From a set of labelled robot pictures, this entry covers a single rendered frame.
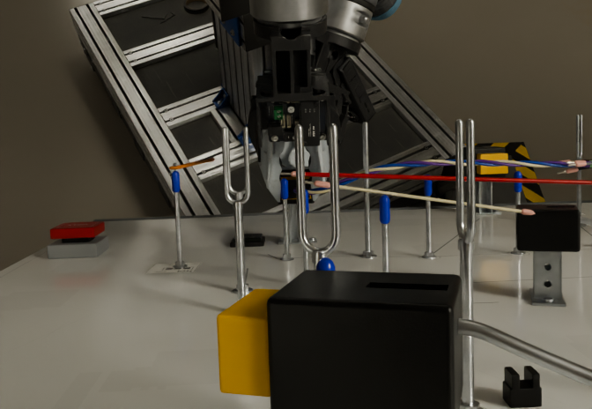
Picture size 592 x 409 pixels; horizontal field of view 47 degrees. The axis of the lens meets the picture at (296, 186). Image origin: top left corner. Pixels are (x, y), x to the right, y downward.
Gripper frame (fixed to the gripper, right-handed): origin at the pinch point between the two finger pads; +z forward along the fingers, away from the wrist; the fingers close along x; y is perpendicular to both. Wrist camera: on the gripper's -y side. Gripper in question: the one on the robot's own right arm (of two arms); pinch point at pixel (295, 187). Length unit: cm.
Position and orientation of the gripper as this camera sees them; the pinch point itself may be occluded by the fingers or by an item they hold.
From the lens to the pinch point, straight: 77.2
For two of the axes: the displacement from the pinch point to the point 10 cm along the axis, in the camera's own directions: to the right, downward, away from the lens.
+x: 10.0, -0.4, 0.0
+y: 0.2, 4.9, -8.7
